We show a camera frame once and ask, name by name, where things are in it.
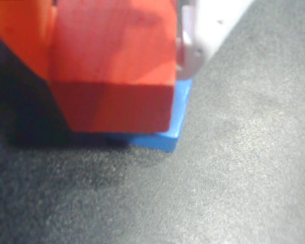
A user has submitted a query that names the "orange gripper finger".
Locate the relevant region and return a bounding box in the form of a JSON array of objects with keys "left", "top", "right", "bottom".
[{"left": 0, "top": 0, "right": 57, "bottom": 84}]

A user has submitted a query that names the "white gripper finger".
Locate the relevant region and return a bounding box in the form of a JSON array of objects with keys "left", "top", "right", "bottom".
[{"left": 176, "top": 0, "right": 253, "bottom": 80}]

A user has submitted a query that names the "red cube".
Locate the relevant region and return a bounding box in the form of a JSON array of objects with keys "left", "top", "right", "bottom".
[{"left": 48, "top": 0, "right": 179, "bottom": 134}]

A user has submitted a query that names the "blue cube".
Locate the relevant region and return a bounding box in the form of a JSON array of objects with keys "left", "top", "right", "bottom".
[{"left": 105, "top": 78, "right": 194, "bottom": 154}]

